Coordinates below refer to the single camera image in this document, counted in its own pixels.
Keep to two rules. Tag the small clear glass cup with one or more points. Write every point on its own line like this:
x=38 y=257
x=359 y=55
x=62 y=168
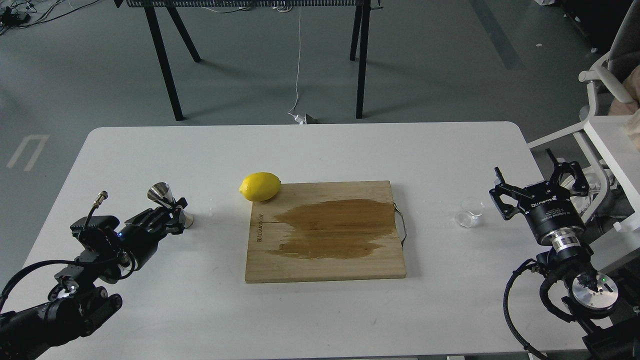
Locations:
x=469 y=212

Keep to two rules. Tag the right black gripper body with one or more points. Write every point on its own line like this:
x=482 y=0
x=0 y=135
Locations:
x=549 y=209

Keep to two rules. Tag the wooden cutting board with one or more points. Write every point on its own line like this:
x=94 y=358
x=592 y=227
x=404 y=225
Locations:
x=325 y=231

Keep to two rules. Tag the white side table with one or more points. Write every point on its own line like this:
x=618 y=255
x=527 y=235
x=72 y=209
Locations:
x=621 y=244

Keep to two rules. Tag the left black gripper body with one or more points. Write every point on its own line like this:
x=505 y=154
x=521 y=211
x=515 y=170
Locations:
x=140 y=242

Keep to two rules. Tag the black metal table frame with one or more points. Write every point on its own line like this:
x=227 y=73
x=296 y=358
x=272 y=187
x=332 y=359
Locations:
x=239 y=38

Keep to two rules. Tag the yellow lemon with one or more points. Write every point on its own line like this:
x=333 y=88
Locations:
x=260 y=186

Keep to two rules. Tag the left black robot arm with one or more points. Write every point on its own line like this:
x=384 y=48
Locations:
x=76 y=307

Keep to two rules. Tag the white office chair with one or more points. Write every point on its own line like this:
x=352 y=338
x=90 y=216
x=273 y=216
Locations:
x=605 y=88

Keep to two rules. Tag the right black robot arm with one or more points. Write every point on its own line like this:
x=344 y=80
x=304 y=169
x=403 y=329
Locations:
x=572 y=289

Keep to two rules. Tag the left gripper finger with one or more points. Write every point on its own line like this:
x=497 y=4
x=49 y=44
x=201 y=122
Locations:
x=146 y=216
x=160 y=228

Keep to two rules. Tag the steel jigger measuring cup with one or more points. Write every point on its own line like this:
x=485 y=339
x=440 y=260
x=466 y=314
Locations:
x=160 y=193

